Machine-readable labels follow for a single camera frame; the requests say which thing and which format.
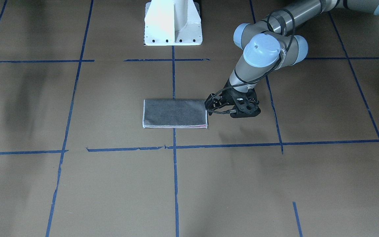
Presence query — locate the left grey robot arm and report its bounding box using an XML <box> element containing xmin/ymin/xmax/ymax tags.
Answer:
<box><xmin>204</xmin><ymin>0</ymin><xmax>379</xmax><ymax>118</ymax></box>

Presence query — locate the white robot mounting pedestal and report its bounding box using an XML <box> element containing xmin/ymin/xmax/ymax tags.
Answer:
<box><xmin>143</xmin><ymin>0</ymin><xmax>203</xmax><ymax>46</ymax></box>

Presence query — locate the pink towel with white edge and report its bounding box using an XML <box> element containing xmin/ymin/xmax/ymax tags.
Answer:
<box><xmin>142</xmin><ymin>99</ymin><xmax>208</xmax><ymax>128</ymax></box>

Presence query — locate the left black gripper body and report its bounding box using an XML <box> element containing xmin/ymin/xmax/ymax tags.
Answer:
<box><xmin>220</xmin><ymin>88</ymin><xmax>261</xmax><ymax>117</ymax></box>

